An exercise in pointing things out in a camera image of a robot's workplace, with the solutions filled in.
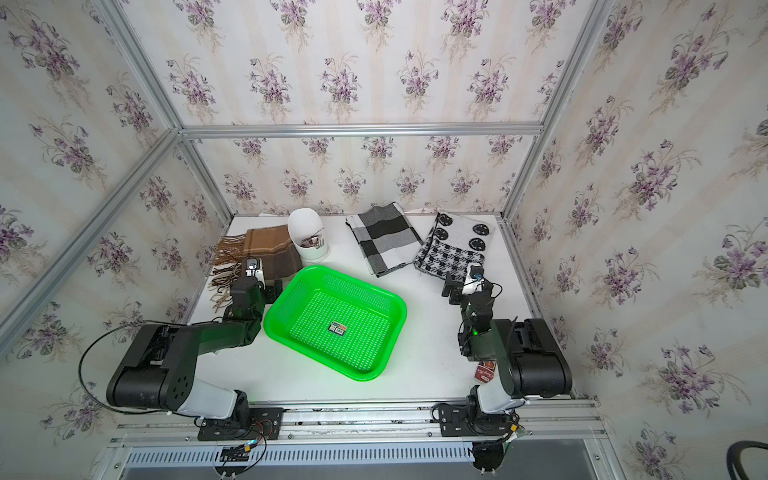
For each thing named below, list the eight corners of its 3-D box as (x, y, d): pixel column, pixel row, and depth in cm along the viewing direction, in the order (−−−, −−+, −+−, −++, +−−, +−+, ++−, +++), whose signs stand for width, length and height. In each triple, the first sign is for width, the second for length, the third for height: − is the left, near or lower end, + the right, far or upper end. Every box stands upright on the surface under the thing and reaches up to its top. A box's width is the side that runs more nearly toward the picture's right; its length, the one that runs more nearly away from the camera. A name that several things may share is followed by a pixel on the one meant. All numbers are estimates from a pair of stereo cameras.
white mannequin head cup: (295, 266, 106) (283, 237, 93) (302, 237, 114) (291, 207, 102) (326, 267, 106) (318, 237, 93) (330, 237, 114) (324, 207, 102)
